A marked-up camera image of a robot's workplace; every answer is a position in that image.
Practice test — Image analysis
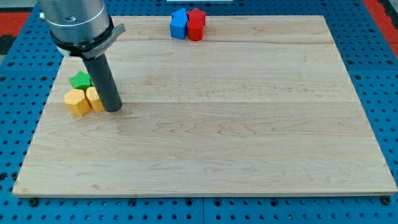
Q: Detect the wooden board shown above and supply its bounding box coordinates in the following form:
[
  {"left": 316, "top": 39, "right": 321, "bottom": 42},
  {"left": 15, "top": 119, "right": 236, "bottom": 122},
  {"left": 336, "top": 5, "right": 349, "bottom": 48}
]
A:
[{"left": 13, "top": 16, "right": 397, "bottom": 198}]

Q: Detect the red cylinder block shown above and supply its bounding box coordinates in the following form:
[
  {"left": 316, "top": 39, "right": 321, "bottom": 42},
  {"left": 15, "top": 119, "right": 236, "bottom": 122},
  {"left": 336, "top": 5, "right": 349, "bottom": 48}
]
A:
[{"left": 187, "top": 19, "right": 204, "bottom": 41}]

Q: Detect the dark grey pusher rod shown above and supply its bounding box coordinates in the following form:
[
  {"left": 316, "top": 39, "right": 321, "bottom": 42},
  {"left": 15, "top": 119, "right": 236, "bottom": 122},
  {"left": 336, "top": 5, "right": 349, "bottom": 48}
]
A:
[{"left": 83, "top": 54, "right": 123, "bottom": 112}]

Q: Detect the blue cube block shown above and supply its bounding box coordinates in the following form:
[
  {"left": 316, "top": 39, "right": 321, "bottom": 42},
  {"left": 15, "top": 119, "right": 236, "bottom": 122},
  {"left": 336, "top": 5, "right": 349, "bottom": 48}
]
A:
[{"left": 169, "top": 16, "right": 188, "bottom": 40}]

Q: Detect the yellow hexagon block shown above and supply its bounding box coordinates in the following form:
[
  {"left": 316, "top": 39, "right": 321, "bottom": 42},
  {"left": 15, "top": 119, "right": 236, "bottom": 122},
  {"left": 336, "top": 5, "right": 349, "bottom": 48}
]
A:
[{"left": 64, "top": 89, "right": 91, "bottom": 116}]

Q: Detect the red star block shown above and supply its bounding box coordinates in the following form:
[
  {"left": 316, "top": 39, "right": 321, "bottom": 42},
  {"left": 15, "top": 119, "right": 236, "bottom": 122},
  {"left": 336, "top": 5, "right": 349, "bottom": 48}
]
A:
[{"left": 187, "top": 8, "right": 206, "bottom": 26}]

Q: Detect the green star block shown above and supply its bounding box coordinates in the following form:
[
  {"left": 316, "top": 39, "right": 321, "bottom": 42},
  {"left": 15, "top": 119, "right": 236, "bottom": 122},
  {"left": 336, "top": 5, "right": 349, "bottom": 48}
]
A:
[{"left": 69, "top": 70, "right": 93, "bottom": 91}]

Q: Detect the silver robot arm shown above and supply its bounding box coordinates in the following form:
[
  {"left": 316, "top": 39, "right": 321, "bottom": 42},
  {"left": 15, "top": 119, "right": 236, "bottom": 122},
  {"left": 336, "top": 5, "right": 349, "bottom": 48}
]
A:
[{"left": 38, "top": 0, "right": 126, "bottom": 60}]

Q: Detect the blue pentagon block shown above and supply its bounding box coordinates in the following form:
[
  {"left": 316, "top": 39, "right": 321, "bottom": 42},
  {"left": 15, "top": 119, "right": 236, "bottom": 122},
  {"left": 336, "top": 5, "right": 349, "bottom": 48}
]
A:
[{"left": 171, "top": 7, "right": 187, "bottom": 19}]

